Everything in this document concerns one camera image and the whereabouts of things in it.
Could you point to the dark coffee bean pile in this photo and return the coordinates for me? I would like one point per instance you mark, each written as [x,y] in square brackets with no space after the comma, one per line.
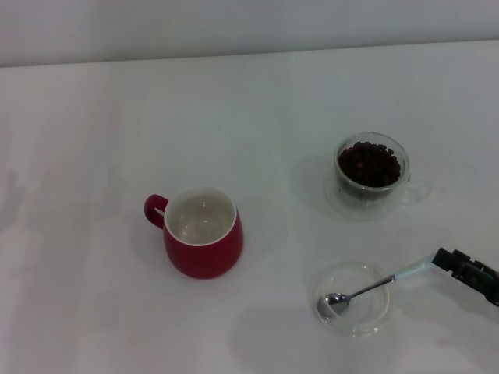
[368,163]

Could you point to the red ceramic mug white inside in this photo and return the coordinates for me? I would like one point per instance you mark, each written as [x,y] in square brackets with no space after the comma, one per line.
[202,259]

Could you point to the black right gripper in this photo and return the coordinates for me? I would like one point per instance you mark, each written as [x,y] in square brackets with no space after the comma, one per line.
[487,282]

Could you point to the clear glass round dish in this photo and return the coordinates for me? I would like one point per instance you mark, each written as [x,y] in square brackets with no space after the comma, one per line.
[362,313]

